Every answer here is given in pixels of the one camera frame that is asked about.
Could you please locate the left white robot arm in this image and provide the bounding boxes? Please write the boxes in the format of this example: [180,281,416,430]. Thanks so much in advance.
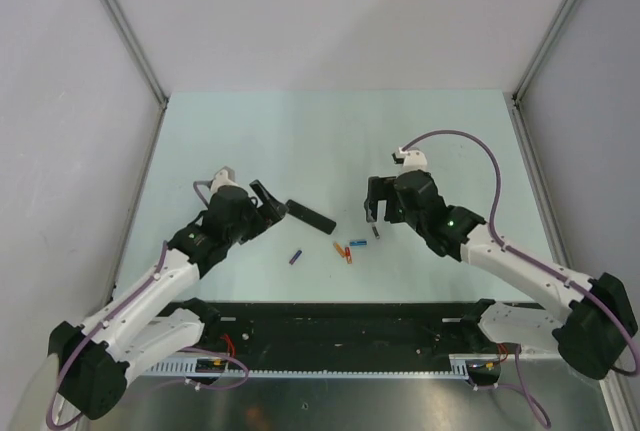
[45,170,288,430]

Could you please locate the white slotted cable duct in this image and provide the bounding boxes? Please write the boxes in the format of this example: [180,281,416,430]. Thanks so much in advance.
[144,356,474,381]

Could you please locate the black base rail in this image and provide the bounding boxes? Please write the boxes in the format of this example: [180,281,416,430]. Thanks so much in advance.
[164,300,551,372]

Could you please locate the black remote control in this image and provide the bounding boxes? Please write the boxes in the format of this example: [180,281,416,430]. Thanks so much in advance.
[286,199,337,235]

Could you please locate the right aluminium frame post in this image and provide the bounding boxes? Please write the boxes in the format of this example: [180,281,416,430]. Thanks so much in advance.
[511,0,582,105]

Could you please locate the purple battery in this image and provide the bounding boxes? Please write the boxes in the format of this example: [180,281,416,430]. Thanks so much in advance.
[289,249,302,265]

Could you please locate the aluminium frame post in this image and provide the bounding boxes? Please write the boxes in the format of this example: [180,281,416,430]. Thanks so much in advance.
[99,0,168,110]
[511,0,582,105]

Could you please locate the left aluminium frame post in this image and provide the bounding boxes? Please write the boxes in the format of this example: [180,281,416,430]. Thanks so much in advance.
[99,0,168,110]

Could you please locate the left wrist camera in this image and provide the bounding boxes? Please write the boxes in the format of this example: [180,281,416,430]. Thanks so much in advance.
[209,166,238,194]

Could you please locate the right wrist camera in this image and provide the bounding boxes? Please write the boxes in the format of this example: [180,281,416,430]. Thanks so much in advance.
[392,148,428,174]

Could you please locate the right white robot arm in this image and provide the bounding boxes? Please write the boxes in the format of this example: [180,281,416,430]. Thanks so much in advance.
[364,170,639,380]

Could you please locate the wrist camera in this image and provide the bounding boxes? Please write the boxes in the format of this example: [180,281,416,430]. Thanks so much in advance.
[392,148,428,174]
[209,166,238,194]

